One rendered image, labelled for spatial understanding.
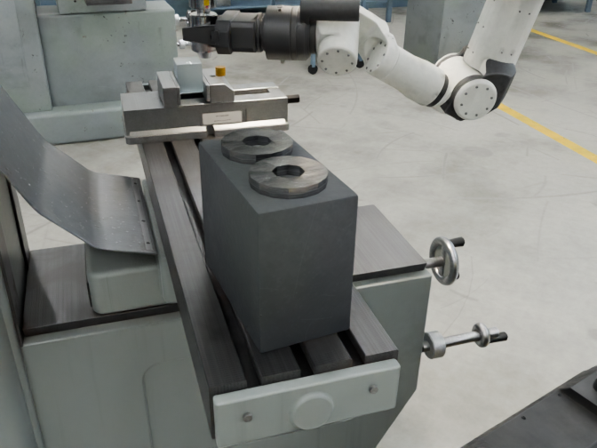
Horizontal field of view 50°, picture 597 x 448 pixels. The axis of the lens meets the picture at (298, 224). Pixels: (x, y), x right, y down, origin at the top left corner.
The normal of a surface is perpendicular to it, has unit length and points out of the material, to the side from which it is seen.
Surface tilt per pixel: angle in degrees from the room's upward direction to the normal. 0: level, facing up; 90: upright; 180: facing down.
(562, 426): 0
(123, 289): 90
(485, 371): 0
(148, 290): 90
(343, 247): 90
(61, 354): 90
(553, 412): 0
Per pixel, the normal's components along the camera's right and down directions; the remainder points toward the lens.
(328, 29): -0.05, -0.51
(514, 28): 0.17, 0.58
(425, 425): 0.02, -0.88
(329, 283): 0.41, 0.44
